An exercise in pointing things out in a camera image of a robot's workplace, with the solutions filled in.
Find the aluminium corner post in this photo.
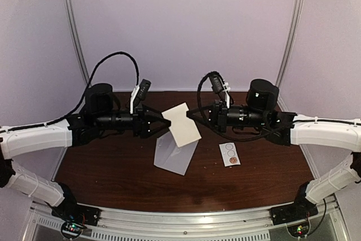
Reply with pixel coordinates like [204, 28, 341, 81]
[272, 0, 308, 92]
[64, 0, 90, 83]

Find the left green circuit board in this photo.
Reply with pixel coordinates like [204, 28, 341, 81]
[60, 222, 87, 239]

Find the aluminium front table rail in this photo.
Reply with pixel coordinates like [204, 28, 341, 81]
[20, 197, 350, 240]

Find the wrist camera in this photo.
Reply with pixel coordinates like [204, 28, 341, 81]
[209, 73, 232, 108]
[130, 79, 151, 114]

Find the white seal sticker strip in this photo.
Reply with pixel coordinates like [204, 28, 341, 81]
[219, 142, 241, 167]

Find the aluminium right corner post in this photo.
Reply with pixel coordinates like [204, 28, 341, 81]
[272, 0, 308, 92]

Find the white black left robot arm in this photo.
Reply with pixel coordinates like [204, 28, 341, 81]
[1, 80, 171, 221]

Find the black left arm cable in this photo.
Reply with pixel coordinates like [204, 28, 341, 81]
[0, 51, 140, 133]

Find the grey envelope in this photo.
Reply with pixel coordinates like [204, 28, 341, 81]
[153, 132, 198, 176]

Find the right green circuit board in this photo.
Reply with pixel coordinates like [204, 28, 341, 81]
[287, 224, 310, 239]

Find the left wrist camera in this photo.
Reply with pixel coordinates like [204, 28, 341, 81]
[130, 79, 151, 114]

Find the green circuit board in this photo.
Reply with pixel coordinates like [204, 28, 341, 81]
[287, 224, 310, 239]
[60, 222, 87, 239]

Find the aluminium left corner post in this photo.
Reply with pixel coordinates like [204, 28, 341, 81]
[64, 0, 90, 83]

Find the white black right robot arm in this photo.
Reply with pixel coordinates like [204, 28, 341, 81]
[186, 73, 360, 224]

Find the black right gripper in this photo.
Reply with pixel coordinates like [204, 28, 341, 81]
[186, 99, 267, 134]

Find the beige paper sheet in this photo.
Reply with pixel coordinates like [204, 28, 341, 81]
[162, 103, 201, 147]

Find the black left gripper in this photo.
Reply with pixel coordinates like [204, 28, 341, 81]
[95, 104, 171, 139]

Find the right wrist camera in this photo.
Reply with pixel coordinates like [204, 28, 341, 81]
[209, 73, 232, 108]

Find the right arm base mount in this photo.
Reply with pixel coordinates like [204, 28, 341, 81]
[270, 204, 318, 225]

